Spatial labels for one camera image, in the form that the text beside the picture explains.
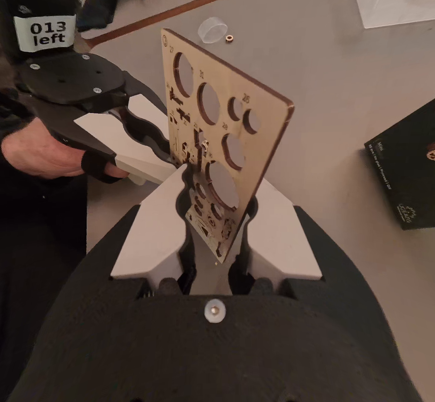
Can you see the person's left forearm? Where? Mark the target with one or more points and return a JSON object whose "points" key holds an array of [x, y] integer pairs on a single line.
{"points": [[8, 110]]}

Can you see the dark model kit box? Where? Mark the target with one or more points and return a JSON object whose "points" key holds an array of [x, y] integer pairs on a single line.
{"points": [[404, 171]]}

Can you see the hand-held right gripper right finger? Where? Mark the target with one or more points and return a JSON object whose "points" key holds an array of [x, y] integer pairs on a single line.
{"points": [[285, 239]]}

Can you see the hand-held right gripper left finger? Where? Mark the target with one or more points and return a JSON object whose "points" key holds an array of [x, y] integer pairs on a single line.
{"points": [[153, 239]]}

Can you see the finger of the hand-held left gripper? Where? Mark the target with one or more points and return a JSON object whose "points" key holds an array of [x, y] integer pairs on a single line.
{"points": [[136, 150], [149, 120]]}

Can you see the black cloth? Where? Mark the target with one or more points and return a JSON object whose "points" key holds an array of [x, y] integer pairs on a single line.
{"points": [[98, 4]]}

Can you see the person's left hand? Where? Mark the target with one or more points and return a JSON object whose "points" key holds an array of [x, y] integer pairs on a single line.
{"points": [[40, 150]]}

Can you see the wooden parts sheet round holes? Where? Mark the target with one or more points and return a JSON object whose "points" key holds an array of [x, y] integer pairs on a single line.
{"points": [[273, 113]]}

